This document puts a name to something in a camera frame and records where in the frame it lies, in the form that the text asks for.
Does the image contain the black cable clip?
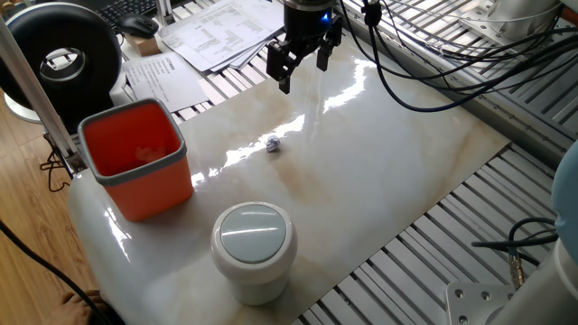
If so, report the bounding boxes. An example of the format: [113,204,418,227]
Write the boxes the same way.
[360,0,383,27]

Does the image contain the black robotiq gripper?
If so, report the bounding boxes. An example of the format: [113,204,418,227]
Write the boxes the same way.
[266,6,343,95]

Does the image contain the metal plate with white cylinder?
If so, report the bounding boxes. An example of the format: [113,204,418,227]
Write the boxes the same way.
[458,0,578,47]

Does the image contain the black round ring fan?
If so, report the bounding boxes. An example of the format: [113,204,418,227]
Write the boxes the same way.
[0,2,124,135]

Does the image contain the thick black floor cable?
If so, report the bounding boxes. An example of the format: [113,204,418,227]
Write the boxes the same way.
[0,219,115,325]

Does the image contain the black keyboard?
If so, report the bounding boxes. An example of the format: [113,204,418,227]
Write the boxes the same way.
[92,0,159,33]

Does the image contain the thin black floor wire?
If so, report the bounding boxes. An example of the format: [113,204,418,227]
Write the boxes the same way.
[39,150,72,194]

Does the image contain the black computer mouse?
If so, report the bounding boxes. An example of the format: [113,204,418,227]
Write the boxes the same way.
[117,13,160,40]

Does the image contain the aluminium profile bar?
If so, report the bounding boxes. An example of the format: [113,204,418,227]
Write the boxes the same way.
[0,15,88,173]

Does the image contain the metal stand post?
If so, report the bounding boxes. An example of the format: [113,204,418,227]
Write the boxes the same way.
[154,0,177,27]

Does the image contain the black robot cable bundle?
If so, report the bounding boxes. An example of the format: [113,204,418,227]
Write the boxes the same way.
[360,0,578,97]

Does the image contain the silver robot mounting plate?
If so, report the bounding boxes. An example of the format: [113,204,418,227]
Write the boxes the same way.
[444,282,517,325]

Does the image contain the orange bin with grey rim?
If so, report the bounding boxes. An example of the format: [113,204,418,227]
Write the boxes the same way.
[77,97,195,223]

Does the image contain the glossy marble pattern slab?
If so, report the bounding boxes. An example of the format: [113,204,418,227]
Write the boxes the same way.
[66,35,511,325]

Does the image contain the printed paper stack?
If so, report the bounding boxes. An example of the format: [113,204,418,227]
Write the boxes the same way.
[157,0,287,74]

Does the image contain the dark blue cable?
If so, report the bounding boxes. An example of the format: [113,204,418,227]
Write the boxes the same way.
[338,0,578,114]

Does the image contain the single printed paper sheet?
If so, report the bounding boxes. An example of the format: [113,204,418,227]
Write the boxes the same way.
[121,51,210,114]

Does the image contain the small cardboard box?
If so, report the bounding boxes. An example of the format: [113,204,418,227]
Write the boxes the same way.
[124,33,163,58]

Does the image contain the white round lidded container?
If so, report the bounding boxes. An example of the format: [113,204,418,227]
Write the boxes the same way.
[210,201,299,307]

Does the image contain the bare human foot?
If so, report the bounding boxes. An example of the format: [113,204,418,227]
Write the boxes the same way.
[52,290,108,325]

